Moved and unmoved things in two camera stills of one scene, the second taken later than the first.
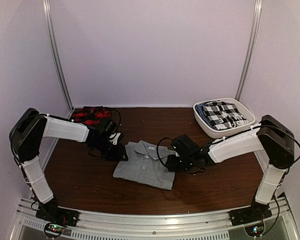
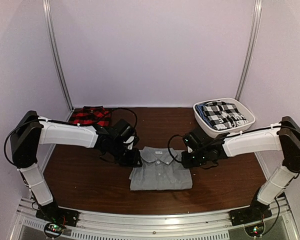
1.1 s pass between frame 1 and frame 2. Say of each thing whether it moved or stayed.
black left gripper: moved
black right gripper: moved
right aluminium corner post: stayed
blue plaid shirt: stayed
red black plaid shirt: stayed
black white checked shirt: stayed
